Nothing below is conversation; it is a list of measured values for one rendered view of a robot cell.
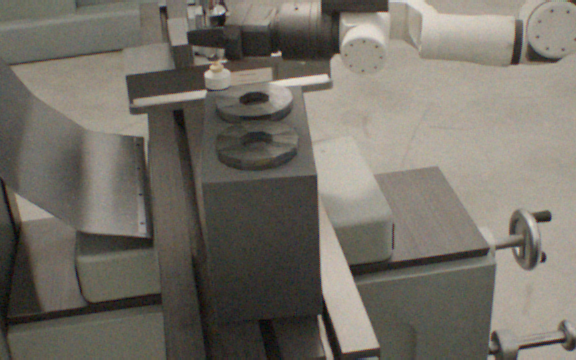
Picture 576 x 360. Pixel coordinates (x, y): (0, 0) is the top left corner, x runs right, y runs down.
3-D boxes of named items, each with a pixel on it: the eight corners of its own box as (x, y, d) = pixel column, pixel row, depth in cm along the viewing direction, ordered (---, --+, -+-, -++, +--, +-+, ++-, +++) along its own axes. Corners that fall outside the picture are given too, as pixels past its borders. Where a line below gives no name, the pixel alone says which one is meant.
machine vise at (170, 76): (315, 56, 162) (313, -1, 157) (334, 89, 150) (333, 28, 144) (126, 80, 157) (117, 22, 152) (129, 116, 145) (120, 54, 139)
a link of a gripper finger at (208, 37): (186, 26, 127) (228, 26, 126) (189, 46, 129) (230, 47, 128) (184, 30, 126) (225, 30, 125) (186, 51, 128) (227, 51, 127)
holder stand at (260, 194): (308, 210, 118) (302, 74, 107) (323, 315, 99) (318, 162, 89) (218, 217, 117) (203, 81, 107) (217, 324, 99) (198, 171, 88)
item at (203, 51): (201, 44, 134) (198, 10, 131) (231, 44, 133) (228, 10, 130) (195, 57, 130) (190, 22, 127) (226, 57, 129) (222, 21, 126)
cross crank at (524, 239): (531, 244, 169) (537, 192, 163) (557, 280, 159) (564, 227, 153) (452, 256, 167) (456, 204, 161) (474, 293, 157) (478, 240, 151)
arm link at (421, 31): (347, 28, 133) (436, 34, 131) (341, 61, 126) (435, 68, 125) (348, -10, 128) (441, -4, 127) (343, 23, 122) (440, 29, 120)
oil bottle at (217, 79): (232, 113, 144) (227, 50, 138) (235, 124, 140) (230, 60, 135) (208, 116, 143) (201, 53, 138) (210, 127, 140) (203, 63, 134)
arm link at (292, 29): (238, -13, 132) (316, -13, 130) (243, 46, 137) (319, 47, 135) (219, 17, 122) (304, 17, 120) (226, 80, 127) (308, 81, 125)
